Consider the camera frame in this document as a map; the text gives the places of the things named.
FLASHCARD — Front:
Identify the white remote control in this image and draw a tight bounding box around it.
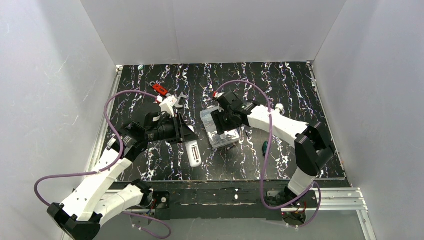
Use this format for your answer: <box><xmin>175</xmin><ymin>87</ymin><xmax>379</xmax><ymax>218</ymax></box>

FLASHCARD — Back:
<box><xmin>184</xmin><ymin>140</ymin><xmax>202</xmax><ymax>168</ymax></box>

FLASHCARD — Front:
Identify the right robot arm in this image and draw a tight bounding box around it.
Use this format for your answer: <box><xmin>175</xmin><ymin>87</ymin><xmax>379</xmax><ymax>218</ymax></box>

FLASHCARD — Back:
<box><xmin>211</xmin><ymin>91</ymin><xmax>336</xmax><ymax>206</ymax></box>

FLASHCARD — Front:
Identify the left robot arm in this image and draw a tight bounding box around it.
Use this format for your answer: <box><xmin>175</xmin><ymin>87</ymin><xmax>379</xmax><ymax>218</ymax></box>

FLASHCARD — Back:
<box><xmin>47</xmin><ymin>103</ymin><xmax>201</xmax><ymax>240</ymax></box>

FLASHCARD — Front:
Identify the clear plastic screw box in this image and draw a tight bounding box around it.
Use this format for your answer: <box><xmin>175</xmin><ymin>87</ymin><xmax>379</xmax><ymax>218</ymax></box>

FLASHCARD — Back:
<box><xmin>199</xmin><ymin>105</ymin><xmax>241</xmax><ymax>150</ymax></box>

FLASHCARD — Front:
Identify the white plastic faucet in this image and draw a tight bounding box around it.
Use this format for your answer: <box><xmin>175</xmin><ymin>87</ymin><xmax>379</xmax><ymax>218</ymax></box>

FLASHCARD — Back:
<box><xmin>274</xmin><ymin>103</ymin><xmax>285</xmax><ymax>114</ymax></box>

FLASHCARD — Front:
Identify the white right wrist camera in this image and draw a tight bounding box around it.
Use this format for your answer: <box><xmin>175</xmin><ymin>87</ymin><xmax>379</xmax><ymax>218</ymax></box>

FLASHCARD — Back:
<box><xmin>213</xmin><ymin>91</ymin><xmax>233</xmax><ymax>106</ymax></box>

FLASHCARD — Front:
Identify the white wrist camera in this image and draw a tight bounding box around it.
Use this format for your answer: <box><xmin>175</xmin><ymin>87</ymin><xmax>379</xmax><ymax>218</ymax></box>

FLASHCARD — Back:
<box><xmin>156</xmin><ymin>95</ymin><xmax>178</xmax><ymax>118</ymax></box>
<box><xmin>213</xmin><ymin>91</ymin><xmax>233</xmax><ymax>106</ymax></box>

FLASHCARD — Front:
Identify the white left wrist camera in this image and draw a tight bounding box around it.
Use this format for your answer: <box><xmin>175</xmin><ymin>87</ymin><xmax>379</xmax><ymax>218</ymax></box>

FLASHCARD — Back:
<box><xmin>156</xmin><ymin>95</ymin><xmax>178</xmax><ymax>118</ymax></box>

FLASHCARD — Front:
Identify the red handled adjustable wrench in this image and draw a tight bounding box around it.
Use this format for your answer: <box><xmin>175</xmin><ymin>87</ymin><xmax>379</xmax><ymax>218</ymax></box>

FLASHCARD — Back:
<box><xmin>149</xmin><ymin>81</ymin><xmax>188</xmax><ymax>110</ymax></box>

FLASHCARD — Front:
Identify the green handled screwdriver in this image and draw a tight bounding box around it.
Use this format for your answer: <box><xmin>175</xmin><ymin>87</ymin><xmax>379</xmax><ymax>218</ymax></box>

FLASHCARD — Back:
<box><xmin>261</xmin><ymin>141</ymin><xmax>269</xmax><ymax>157</ymax></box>

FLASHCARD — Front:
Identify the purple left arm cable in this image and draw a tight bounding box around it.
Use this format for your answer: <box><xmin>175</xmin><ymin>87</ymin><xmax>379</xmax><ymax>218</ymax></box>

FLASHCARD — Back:
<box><xmin>33</xmin><ymin>90</ymin><xmax>173</xmax><ymax>240</ymax></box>

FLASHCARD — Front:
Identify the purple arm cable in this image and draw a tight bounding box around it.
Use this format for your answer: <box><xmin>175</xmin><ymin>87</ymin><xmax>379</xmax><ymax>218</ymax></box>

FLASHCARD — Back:
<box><xmin>33</xmin><ymin>90</ymin><xmax>173</xmax><ymax>240</ymax></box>
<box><xmin>213</xmin><ymin>79</ymin><xmax>322</xmax><ymax>229</ymax></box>

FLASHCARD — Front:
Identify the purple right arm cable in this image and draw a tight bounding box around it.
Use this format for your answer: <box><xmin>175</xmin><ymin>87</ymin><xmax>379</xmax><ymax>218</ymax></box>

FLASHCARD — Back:
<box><xmin>213</xmin><ymin>79</ymin><xmax>322</xmax><ymax>229</ymax></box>

